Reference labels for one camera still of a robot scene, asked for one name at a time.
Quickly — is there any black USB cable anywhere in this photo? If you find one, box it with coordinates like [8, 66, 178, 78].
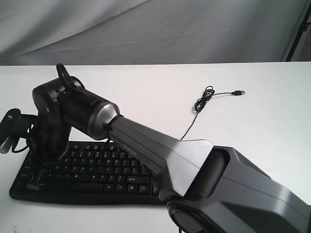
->
[181, 85, 246, 141]

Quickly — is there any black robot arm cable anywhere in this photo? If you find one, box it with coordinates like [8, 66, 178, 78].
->
[11, 121, 39, 153]

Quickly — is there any grey backdrop cloth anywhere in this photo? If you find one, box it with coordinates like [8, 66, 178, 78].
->
[0, 0, 309, 66]

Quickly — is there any black acer keyboard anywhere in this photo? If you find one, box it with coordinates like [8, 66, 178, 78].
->
[9, 141, 166, 206]

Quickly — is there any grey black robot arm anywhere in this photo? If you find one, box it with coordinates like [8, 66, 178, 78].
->
[30, 64, 311, 233]

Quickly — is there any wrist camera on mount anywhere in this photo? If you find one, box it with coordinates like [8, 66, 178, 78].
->
[0, 108, 37, 154]

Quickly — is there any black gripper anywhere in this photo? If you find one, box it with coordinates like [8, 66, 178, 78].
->
[26, 114, 71, 190]

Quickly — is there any black tripod stand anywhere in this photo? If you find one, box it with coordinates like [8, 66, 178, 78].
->
[285, 2, 311, 62]

